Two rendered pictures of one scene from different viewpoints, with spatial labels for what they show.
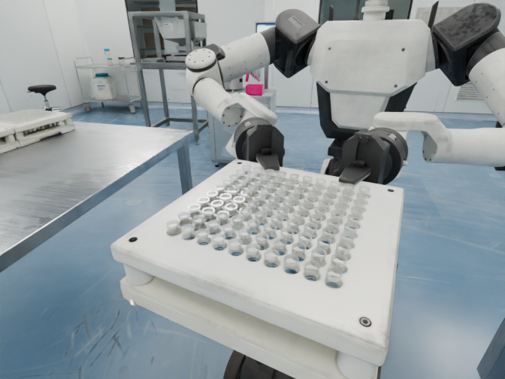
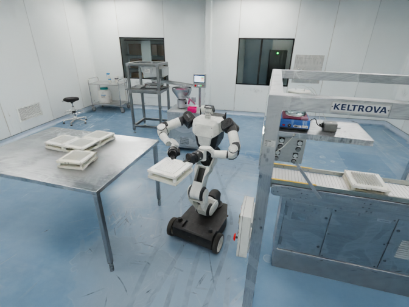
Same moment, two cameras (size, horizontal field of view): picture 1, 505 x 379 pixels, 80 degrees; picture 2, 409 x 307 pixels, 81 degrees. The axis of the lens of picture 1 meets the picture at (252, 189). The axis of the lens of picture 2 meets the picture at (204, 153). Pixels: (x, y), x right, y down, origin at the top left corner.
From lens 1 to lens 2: 1.51 m
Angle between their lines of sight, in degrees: 2
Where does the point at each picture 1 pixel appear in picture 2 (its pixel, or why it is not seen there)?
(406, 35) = (212, 125)
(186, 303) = (156, 177)
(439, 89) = not seen: hidden behind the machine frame
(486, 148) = (220, 155)
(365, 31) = (203, 122)
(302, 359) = (169, 181)
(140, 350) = (136, 223)
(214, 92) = (164, 137)
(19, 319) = (86, 212)
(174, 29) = (150, 72)
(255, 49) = (176, 123)
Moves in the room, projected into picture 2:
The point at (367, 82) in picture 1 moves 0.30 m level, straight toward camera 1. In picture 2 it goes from (204, 134) to (192, 147)
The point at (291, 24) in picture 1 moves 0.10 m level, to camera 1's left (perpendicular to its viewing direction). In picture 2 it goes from (187, 116) to (176, 116)
